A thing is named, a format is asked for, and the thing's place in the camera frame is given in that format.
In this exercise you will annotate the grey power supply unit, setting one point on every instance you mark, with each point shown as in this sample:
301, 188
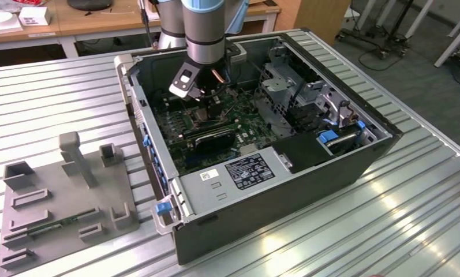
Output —
207, 196

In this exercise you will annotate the silver finned heatsink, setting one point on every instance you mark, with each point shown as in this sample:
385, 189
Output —
249, 149

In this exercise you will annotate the wooden desk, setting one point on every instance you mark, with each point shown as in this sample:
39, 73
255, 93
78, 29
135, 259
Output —
99, 20

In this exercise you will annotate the black graphics card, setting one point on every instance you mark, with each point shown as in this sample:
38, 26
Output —
213, 141

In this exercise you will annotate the black round object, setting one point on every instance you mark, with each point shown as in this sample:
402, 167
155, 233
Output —
89, 4

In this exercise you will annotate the white labelled box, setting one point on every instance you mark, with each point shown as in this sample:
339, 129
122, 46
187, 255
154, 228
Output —
35, 14

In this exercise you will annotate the white desk frame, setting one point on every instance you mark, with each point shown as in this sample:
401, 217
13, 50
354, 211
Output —
420, 18

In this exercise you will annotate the black open PC case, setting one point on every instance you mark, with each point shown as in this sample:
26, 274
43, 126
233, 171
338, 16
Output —
277, 219

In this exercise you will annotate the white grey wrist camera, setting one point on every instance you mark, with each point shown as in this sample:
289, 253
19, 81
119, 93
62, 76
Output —
183, 82

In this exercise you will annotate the red packet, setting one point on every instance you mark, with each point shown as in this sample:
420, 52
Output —
30, 2

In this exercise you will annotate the green motherboard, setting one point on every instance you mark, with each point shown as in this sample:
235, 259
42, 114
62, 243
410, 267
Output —
249, 127

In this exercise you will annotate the small blue clip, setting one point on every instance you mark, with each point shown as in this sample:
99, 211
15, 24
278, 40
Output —
359, 125

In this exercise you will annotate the wooden cabinet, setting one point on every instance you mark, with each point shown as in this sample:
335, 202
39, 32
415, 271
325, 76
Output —
318, 17

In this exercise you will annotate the CPU socket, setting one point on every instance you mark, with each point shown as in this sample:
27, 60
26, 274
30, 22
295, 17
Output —
197, 122

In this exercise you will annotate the grey parts rack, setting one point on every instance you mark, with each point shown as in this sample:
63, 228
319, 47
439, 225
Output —
61, 202

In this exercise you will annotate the blue rear slot clip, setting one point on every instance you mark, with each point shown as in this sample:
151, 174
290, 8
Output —
145, 141

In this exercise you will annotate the silver square CPU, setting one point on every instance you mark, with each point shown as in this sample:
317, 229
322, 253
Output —
201, 114

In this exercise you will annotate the metal disk bay cage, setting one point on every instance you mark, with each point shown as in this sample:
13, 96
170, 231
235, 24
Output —
277, 83

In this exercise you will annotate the black wheeled stand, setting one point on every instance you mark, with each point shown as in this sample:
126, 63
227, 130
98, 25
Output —
398, 26

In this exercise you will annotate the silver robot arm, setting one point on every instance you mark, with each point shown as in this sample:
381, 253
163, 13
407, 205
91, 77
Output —
205, 29

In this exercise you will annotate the blue disk carrier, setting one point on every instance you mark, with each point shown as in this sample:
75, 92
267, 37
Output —
327, 137

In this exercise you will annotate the black plastic shroud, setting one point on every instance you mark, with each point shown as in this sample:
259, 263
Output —
299, 153

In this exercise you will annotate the green RAM stick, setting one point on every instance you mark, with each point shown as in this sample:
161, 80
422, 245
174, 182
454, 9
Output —
53, 225

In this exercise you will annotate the white table legs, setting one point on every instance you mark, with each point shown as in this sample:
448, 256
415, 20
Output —
454, 47

